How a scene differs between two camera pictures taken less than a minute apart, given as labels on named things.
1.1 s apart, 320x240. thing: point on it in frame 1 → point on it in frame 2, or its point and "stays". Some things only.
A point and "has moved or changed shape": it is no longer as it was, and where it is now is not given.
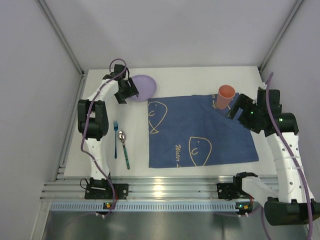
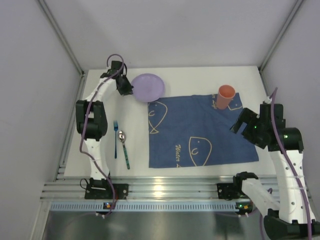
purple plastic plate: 146,86 has moved or changed shape
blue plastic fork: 115,125 stays
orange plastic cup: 225,93 stays
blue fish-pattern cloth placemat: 193,130 stays
